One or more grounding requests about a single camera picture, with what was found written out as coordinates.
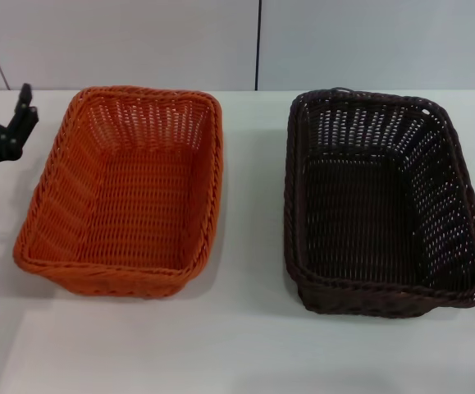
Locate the orange woven plastic basket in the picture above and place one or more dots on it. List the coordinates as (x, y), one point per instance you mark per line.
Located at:
(138, 197)

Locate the dark brown woven basket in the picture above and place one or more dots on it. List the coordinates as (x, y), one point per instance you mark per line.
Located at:
(360, 221)

